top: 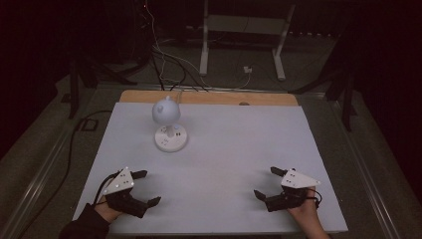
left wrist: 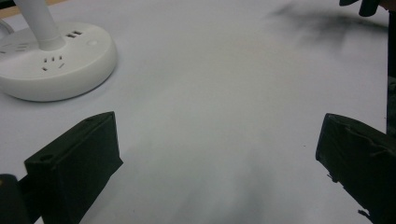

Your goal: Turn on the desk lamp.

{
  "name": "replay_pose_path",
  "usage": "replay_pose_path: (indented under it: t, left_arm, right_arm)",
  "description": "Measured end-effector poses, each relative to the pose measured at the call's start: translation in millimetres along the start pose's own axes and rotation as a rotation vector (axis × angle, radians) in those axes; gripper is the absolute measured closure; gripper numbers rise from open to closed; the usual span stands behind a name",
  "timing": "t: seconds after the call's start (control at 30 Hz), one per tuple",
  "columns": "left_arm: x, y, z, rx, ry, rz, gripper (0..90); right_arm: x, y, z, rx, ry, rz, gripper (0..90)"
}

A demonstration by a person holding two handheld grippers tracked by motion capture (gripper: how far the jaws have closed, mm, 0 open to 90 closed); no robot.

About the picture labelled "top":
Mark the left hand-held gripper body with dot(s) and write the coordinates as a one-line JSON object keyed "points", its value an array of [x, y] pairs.
{"points": [[120, 182]]}

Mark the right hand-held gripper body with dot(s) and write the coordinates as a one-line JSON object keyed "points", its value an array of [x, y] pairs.
{"points": [[297, 180]]}

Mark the white round-base desk lamp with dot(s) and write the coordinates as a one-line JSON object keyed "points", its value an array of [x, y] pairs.
{"points": [[166, 113]]}

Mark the person's left hand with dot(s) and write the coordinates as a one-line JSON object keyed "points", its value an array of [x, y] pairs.
{"points": [[106, 210]]}

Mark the person's right hand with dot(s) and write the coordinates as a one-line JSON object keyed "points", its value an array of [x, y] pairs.
{"points": [[307, 210]]}

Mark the white table mat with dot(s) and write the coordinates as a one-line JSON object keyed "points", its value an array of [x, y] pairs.
{"points": [[232, 166]]}

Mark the black tripod stand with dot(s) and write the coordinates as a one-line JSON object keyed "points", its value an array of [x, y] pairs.
{"points": [[347, 103], [73, 89]]}

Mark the white plug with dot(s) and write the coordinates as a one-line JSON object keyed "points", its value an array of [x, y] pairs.
{"points": [[247, 69]]}

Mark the white metal stand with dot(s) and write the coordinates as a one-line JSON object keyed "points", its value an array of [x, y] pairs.
{"points": [[203, 49]]}

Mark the black rectangular bracket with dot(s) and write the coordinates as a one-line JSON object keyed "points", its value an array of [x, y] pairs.
{"points": [[88, 124]]}

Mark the metal floor rail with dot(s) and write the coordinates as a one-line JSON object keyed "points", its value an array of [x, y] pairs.
{"points": [[36, 186], [368, 179]]}

